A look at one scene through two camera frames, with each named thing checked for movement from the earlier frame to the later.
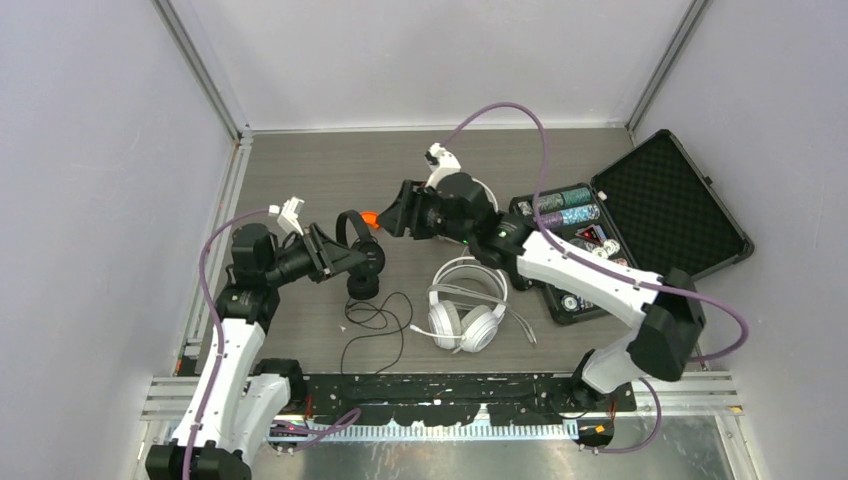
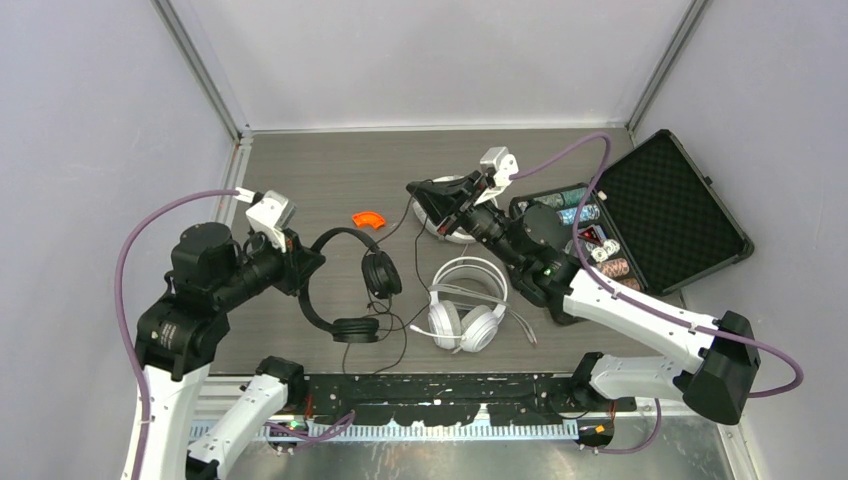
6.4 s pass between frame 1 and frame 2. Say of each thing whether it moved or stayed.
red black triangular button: stayed
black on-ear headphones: moved
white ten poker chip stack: stayed
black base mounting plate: stayed
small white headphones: stayed
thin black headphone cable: moved
